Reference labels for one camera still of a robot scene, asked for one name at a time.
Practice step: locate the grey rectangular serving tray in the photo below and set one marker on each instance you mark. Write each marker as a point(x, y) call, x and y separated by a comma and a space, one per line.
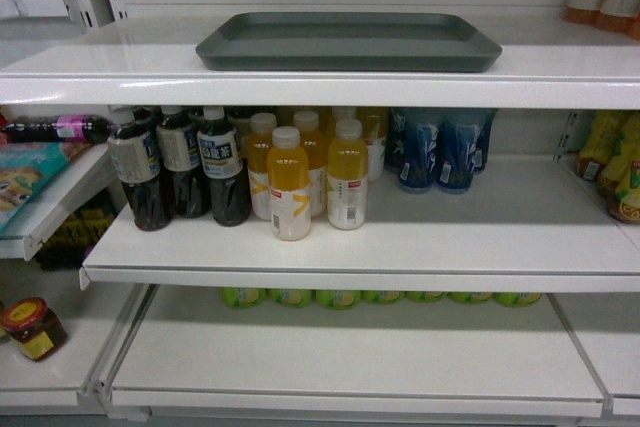
point(348, 42)

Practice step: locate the orange juice bottle front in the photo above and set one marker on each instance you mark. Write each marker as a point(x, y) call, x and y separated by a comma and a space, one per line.
point(289, 185)

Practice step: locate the orange juice bottle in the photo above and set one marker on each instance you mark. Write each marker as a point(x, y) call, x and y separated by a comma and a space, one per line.
point(258, 147)
point(347, 186)
point(289, 185)
point(314, 144)

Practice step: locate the orange juice bottle right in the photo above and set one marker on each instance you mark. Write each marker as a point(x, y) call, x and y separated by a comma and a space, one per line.
point(347, 186)

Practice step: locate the orange juice bottle back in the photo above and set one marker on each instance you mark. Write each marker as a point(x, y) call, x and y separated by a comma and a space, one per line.
point(314, 144)

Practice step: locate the orange juice bottle left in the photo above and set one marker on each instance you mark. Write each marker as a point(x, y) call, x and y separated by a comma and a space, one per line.
point(258, 147)

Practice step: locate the dark tea bottle right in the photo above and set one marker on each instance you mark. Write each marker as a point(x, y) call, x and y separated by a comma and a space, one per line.
point(224, 168)

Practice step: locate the dark tea bottle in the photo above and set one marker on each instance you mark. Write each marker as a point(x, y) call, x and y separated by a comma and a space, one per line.
point(177, 136)
point(135, 155)
point(224, 168)

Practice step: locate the green bottle row below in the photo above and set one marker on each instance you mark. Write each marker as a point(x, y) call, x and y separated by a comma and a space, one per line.
point(246, 297)

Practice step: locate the blue drink bottle right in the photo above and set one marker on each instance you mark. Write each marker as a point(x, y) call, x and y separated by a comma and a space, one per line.
point(460, 132)

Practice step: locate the dark tea bottle middle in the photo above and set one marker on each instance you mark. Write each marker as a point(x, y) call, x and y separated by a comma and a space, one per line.
point(177, 136)

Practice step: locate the dark tea bottle left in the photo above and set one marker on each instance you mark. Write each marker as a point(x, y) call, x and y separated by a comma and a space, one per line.
point(135, 155)

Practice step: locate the white bottom shelf board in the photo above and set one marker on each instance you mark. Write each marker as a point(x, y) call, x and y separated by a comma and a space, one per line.
point(190, 351)

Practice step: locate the white left side shelf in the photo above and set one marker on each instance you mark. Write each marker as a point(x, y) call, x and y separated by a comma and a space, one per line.
point(87, 175)

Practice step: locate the lying dark purple-label bottle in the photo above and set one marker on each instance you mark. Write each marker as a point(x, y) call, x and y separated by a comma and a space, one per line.
point(90, 129)

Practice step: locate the yellow drink bottles right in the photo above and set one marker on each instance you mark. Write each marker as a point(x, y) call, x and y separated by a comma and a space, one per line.
point(610, 159)

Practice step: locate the teal snack package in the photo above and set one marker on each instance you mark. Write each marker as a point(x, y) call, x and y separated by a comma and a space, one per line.
point(26, 168)

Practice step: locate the red lid sauce jar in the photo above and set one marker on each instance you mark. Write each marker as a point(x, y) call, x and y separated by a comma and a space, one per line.
point(34, 328)

